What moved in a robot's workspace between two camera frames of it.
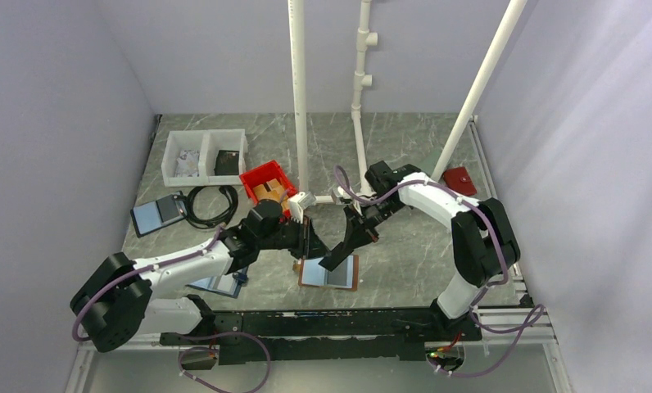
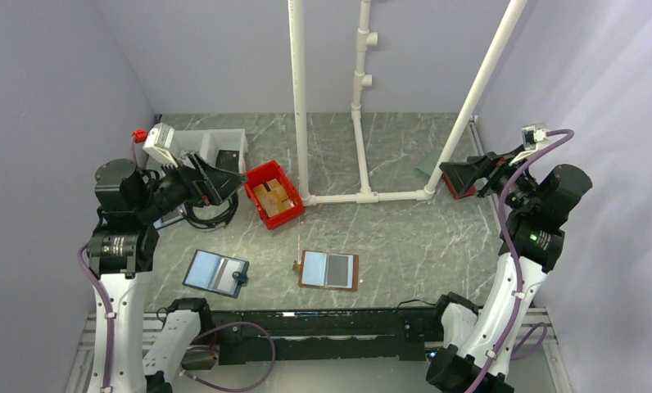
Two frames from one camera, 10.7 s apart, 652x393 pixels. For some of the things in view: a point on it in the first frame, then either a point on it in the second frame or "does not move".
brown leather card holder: x=346 y=276 does not move
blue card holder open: x=228 y=284 does not move
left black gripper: x=315 y=247 → x=208 y=183
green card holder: x=429 y=160 does not move
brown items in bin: x=272 y=190 does not move
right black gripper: x=359 y=230 → x=462 y=175
